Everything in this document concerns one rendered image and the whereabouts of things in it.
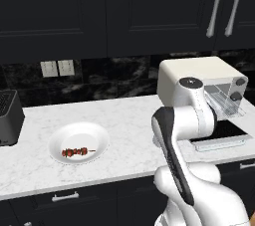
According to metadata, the white toaster oven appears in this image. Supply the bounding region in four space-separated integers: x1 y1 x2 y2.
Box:
155 56 249 122

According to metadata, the red kebab skewer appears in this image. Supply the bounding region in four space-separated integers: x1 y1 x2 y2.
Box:
61 146 98 159

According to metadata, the black cupboard door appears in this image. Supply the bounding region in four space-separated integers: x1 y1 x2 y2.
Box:
116 175 168 226
0 0 109 64
213 0 255 52
105 0 217 59

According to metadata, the dark toaster oven knob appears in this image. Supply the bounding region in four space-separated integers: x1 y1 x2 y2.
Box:
230 91 243 103
235 77 247 88

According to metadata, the dark grey toaster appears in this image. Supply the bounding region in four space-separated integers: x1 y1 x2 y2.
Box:
0 89 26 147

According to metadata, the white round plate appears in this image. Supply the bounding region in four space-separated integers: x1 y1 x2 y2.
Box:
48 121 111 165

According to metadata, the black drawer front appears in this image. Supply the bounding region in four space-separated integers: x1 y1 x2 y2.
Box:
217 158 255 179
32 182 120 212

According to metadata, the white wall switch plate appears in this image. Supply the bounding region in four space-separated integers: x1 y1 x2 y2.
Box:
57 59 76 78
40 60 60 79

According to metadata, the silver drawer handle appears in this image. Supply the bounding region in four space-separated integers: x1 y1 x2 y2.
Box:
239 161 255 171
51 191 81 203

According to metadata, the silver cupboard handle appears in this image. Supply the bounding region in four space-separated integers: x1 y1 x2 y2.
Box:
224 0 247 38
205 0 227 39

